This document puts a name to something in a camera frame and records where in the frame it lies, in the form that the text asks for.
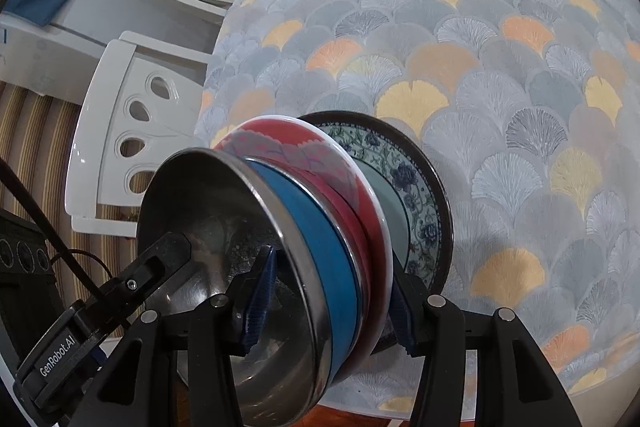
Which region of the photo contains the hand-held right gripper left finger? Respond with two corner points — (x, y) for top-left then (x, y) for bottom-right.
(67, 246), (277, 427)

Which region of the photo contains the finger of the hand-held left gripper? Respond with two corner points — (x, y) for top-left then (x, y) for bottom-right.
(85, 232), (193, 334)

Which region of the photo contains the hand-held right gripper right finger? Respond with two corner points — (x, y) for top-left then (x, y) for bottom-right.
(391, 272), (584, 427)

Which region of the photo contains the blue steel-lined bowl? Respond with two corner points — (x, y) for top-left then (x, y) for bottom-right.
(136, 147), (369, 427)

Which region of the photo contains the large blue floral plate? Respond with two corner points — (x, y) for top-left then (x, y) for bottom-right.
(305, 110), (455, 356)

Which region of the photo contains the pink cartoon bowl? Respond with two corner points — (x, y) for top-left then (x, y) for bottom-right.
(210, 114), (394, 374)

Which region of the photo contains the striped brown rug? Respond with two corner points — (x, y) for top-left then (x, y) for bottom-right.
(0, 81), (147, 360)

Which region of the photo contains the ginkgo leaf printed table mat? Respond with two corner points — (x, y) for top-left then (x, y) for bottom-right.
(194, 0), (637, 414)

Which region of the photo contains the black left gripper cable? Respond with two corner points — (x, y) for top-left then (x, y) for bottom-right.
(0, 156), (113, 305)

